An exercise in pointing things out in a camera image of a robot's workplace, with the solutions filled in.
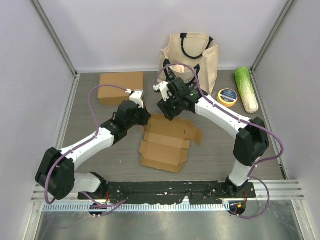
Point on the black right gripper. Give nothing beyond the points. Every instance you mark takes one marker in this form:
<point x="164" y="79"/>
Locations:
<point x="165" y="107"/>

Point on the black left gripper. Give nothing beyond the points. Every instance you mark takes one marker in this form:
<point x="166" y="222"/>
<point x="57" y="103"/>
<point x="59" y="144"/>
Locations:
<point x="146" y="116"/>

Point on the large cardboard box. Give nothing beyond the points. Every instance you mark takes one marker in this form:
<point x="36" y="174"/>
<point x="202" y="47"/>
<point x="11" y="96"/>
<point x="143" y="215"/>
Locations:
<point x="111" y="96"/>

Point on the small cardboard box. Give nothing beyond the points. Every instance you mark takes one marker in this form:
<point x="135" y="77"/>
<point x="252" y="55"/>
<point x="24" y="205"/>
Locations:
<point x="166" y="143"/>

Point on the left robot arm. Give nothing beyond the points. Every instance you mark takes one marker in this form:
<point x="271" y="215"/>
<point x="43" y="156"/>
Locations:
<point x="57" y="171"/>

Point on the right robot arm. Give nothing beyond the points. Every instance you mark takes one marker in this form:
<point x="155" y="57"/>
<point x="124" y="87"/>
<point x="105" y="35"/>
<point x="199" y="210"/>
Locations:
<point x="251" y="141"/>

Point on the wooden ball in bag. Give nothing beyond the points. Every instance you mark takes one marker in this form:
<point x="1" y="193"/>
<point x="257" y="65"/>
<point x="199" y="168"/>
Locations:
<point x="178" y="68"/>

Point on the yellow tape roll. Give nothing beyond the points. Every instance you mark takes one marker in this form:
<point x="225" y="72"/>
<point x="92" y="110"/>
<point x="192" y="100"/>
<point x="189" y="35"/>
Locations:
<point x="227" y="97"/>

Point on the beige canvas tote bag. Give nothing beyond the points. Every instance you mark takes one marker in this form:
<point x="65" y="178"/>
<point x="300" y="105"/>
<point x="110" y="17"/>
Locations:
<point x="197" y="50"/>

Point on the green plush cabbage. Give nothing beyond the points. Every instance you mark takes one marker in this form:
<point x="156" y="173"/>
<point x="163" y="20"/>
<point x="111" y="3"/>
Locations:
<point x="245" y="88"/>

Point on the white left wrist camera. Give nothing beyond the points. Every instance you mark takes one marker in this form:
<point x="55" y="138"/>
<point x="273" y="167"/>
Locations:
<point x="136" y="96"/>

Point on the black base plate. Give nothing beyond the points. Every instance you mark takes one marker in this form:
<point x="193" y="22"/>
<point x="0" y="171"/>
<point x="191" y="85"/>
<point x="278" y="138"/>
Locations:
<point x="171" y="192"/>

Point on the white slotted cable duct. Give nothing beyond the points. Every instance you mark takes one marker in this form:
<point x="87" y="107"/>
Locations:
<point x="135" y="208"/>

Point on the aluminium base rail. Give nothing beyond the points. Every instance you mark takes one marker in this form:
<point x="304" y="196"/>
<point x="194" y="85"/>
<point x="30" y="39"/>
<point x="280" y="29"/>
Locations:
<point x="278" y="190"/>

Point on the left aluminium frame post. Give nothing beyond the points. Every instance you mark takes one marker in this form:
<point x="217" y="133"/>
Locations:
<point x="53" y="35"/>

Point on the aluminium frame post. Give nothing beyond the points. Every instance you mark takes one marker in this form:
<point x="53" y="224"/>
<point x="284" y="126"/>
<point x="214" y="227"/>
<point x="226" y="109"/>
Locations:
<point x="53" y="35"/>
<point x="285" y="11"/>

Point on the right aluminium frame post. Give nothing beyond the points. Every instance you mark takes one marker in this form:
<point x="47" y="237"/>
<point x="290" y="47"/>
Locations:
<point x="285" y="11"/>

